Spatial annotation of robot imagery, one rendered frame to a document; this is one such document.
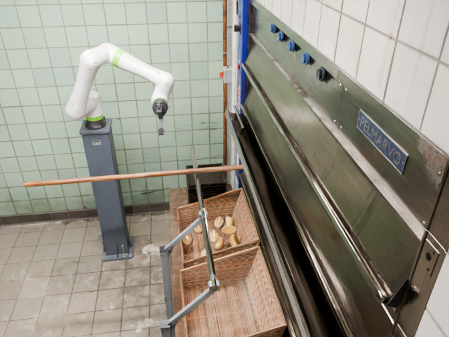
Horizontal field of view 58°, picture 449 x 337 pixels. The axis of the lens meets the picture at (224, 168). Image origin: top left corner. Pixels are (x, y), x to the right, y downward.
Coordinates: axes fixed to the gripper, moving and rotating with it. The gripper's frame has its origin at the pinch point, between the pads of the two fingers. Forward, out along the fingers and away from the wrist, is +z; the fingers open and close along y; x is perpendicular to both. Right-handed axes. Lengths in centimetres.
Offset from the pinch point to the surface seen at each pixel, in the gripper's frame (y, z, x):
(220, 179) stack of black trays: 66, -38, -39
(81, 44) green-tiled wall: -16, -116, 58
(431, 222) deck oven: -47, 155, -56
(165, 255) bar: 56, 46, 2
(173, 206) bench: 91, -44, -3
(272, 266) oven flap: 54, 65, -53
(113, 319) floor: 149, 9, 46
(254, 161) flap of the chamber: 8, 36, -47
